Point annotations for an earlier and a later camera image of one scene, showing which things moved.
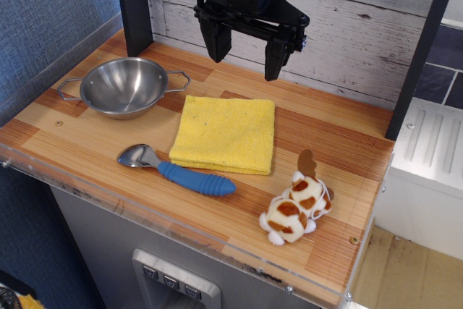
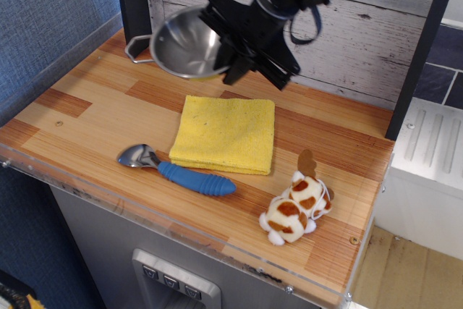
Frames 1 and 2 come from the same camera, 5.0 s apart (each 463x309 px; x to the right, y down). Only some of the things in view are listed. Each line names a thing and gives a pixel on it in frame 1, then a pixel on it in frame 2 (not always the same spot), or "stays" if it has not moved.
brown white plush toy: [289, 216] stays
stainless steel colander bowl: [121, 88] -> [184, 45]
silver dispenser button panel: [166, 285] stays
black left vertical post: [134, 7] stays
